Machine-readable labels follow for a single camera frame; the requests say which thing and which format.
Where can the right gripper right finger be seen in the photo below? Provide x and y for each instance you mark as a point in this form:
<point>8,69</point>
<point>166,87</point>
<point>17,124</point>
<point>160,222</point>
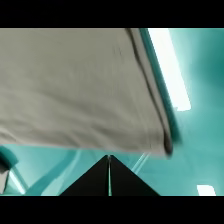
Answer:
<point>128,181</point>

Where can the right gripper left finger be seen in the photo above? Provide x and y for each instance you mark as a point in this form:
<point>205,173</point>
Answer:
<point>93,180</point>

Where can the brown T-shirt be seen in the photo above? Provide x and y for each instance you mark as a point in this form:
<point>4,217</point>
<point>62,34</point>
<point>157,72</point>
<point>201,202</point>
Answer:
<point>76,90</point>

